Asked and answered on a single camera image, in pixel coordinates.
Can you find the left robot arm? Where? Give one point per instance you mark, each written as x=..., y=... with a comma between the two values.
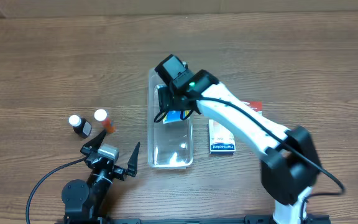
x=83, y=199

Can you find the white Hansaplast box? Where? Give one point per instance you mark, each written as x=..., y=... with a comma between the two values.
x=221, y=140

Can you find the clear plastic container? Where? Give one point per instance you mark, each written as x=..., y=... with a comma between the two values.
x=169, y=146

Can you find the orange bottle white cap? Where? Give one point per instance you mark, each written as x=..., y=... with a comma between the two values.
x=101, y=115

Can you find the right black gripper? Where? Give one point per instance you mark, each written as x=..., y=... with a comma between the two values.
x=165, y=101

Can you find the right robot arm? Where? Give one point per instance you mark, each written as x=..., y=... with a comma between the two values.
x=289, y=162

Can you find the dark bottle white cap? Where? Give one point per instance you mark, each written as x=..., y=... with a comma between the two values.
x=80, y=126

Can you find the red medicine box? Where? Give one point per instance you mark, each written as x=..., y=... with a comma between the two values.
x=255, y=105

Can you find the blue yellow VapoDrops box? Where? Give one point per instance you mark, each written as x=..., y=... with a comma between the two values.
x=174, y=116

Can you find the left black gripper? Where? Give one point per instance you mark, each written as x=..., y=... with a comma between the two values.
x=105, y=165

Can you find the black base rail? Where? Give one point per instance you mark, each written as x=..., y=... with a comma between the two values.
x=249, y=219

